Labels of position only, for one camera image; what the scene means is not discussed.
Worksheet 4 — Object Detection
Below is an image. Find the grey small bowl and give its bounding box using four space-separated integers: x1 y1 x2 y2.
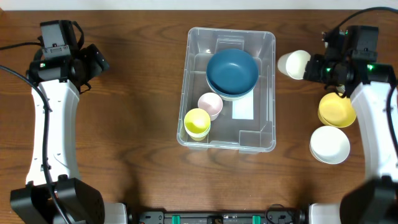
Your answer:
336 85 345 93

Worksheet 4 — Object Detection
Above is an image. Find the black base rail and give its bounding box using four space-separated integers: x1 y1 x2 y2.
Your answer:
127 208 309 224

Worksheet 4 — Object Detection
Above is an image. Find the yellow cup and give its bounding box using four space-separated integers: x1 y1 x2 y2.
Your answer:
188 133 208 141
183 108 211 133

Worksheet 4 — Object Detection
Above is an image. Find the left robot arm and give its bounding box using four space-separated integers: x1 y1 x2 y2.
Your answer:
10 20 129 223

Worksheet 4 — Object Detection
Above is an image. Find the pink cup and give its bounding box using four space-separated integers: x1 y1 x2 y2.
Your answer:
198 93 223 121

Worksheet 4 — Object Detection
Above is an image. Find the white small bowl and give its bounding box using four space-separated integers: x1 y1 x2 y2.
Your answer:
309 126 351 165

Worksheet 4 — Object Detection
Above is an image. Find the cream large bowl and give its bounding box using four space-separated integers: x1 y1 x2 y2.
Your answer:
210 86 254 101

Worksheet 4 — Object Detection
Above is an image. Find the light blue cup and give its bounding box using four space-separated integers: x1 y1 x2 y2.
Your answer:
185 126 211 138

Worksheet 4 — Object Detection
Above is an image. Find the cream cup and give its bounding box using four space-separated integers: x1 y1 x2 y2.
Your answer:
277 50 311 80

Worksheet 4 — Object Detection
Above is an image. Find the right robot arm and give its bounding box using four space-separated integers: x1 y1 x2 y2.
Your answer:
303 26 397 223

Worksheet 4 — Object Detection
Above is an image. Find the blue bowl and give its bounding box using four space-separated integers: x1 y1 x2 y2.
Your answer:
206 49 259 95
206 80 255 96

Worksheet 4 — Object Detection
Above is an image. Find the white label in container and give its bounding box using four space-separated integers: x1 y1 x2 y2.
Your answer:
232 91 254 120

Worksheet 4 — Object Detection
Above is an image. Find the clear plastic storage container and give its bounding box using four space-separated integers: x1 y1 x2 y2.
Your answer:
177 27 276 154

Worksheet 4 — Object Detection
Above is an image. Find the yellow small bowl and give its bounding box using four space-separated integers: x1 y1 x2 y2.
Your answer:
318 93 356 128

